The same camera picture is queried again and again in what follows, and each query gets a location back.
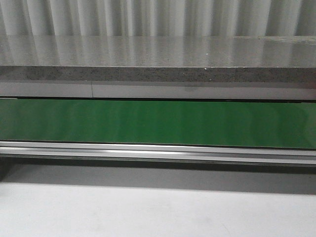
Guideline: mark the white pleated curtain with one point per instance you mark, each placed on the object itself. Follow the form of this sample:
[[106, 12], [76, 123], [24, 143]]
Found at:
[[158, 17]]

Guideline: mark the silver conveyor frame rail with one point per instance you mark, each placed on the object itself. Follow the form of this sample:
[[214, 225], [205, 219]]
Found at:
[[155, 153]]

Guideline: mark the green conveyor belt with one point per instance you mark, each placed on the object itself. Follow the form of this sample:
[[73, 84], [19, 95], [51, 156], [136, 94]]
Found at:
[[210, 123]]

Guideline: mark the grey speckled stone counter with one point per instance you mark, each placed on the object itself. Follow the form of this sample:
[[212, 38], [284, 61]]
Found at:
[[210, 68]]

